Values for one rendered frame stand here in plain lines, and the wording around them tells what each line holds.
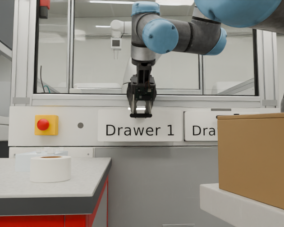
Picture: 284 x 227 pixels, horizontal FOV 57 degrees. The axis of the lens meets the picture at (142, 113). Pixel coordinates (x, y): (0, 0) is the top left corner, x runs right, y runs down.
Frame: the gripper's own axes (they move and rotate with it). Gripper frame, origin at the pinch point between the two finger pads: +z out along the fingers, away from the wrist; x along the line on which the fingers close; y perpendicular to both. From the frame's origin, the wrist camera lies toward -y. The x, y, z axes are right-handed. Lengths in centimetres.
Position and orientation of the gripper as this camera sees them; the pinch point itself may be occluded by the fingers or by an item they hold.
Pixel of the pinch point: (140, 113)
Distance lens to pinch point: 89.2
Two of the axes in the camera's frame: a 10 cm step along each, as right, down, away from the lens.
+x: 10.0, 0.1, 0.7
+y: 0.6, 5.1, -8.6
